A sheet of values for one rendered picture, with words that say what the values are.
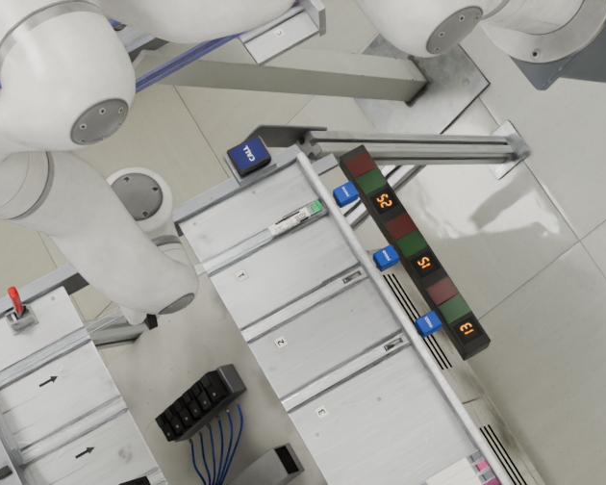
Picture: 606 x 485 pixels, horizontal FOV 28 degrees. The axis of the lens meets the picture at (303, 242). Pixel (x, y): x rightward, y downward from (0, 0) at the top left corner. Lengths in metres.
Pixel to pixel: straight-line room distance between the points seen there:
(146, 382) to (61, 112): 1.19
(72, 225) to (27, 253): 1.99
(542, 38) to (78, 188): 0.63
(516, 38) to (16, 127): 0.77
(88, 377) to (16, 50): 0.76
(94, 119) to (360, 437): 0.77
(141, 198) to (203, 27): 0.34
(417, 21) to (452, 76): 1.25
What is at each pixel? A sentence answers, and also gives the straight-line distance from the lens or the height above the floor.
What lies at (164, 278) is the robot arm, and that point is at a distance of 1.32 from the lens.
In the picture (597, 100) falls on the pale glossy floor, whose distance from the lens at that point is 2.28.
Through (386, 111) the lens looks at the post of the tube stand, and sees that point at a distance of 2.48.
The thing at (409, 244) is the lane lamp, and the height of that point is 0.66.
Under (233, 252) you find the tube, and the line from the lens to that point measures 1.66.
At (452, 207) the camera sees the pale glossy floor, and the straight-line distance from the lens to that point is 2.41.
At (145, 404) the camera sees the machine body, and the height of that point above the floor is 0.62.
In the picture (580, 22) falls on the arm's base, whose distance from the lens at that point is 1.53.
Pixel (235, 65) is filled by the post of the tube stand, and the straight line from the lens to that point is 1.95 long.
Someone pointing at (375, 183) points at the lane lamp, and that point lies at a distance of 1.72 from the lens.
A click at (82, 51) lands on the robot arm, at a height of 1.45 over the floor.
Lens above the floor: 2.10
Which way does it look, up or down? 53 degrees down
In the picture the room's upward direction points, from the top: 95 degrees counter-clockwise
